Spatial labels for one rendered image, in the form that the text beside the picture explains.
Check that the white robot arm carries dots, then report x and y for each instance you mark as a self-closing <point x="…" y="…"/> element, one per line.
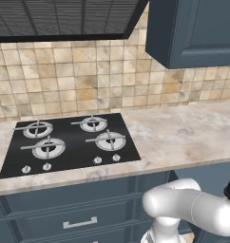
<point x="183" y="202"/>

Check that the blue drawer front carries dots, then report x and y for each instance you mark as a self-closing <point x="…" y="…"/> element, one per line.
<point x="72" y="215"/>

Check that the silver hob knob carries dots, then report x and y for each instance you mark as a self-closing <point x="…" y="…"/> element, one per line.
<point x="97" y="160"/>
<point x="47" y="166"/>
<point x="26" y="169"/>
<point x="116" y="157"/>

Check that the black gas hob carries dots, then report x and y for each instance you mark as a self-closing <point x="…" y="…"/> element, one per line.
<point x="69" y="142"/>

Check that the blue base cupboard panel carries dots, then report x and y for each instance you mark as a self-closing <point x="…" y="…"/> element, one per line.
<point x="202" y="177"/>

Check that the black extractor hood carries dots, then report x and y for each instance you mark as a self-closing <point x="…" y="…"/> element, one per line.
<point x="63" y="19"/>

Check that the blue wall cupboard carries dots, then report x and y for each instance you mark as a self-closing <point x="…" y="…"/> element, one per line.
<point x="196" y="30"/>

